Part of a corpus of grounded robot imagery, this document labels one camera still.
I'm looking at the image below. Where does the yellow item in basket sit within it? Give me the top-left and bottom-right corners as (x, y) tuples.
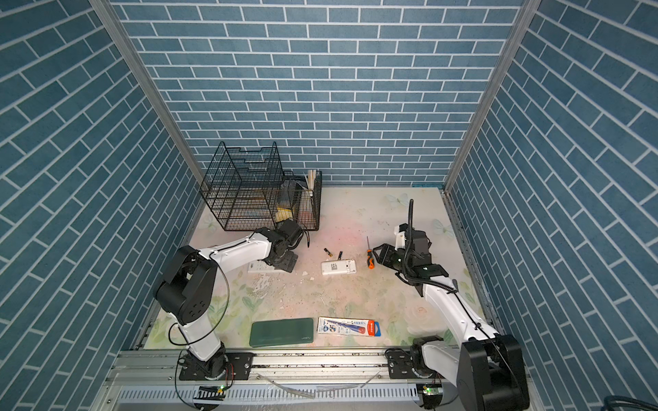
(274, 205), (294, 224)

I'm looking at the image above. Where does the green flat case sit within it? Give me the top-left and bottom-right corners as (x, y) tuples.
(249, 318), (315, 348)

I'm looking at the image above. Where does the white blue red package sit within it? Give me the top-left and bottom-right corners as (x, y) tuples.
(317, 317), (381, 337)

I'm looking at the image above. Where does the orange black screwdriver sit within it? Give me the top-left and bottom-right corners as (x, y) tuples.
(367, 238), (375, 270)

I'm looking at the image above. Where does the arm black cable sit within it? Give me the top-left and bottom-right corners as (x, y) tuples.
(403, 199), (495, 335)
(168, 261), (231, 348)

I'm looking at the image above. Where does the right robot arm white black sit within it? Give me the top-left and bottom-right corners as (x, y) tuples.
(374, 223), (529, 410)

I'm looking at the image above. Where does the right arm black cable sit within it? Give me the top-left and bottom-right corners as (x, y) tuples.
(403, 199), (495, 335)

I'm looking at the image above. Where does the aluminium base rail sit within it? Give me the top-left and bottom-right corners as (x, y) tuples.
(102, 346), (536, 411)

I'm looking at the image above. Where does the black wire file rack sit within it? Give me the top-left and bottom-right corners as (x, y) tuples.
(200, 142), (284, 231)

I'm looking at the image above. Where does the white remote control with screen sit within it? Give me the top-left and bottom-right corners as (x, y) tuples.
(248, 260), (277, 274)

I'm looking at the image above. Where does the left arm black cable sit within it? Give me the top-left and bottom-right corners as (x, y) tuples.
(168, 261), (231, 348)

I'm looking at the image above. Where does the black wire mesh basket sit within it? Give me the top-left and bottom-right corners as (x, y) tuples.
(277, 170), (322, 231)

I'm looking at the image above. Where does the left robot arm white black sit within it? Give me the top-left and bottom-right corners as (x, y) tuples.
(153, 219), (306, 380)

